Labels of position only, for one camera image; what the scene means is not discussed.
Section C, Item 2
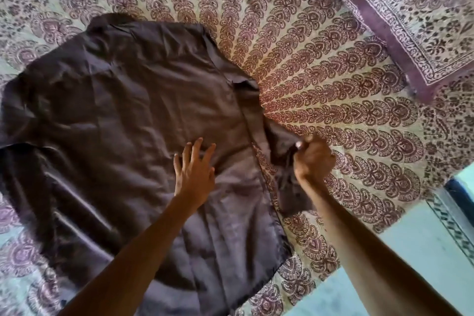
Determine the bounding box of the person's left hand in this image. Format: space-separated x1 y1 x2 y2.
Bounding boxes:
173 137 217 210

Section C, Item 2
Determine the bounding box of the person's right hand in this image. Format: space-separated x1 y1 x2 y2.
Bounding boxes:
294 134 337 184

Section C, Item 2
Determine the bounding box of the brown shirt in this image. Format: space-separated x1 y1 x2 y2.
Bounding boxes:
0 12 316 316

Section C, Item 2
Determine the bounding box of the person's right forearm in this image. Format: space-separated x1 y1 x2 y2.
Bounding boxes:
296 174 464 316

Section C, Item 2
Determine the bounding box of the person's left forearm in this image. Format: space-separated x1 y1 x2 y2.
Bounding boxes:
57 194 208 316

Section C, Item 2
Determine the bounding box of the maroon patterned bedsheet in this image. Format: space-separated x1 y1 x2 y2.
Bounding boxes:
0 0 474 316

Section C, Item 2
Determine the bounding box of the dark blue object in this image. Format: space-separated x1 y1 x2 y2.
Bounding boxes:
444 176 474 218

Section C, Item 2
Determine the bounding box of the maroon patterned pillow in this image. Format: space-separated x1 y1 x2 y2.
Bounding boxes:
299 0 474 104

